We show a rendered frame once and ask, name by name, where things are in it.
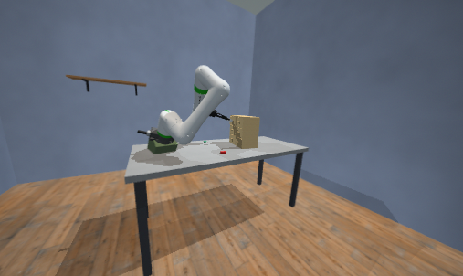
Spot small tan chest of drawers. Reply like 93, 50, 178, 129
235, 115, 260, 149

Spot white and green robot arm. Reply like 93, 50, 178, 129
137, 66, 230, 145

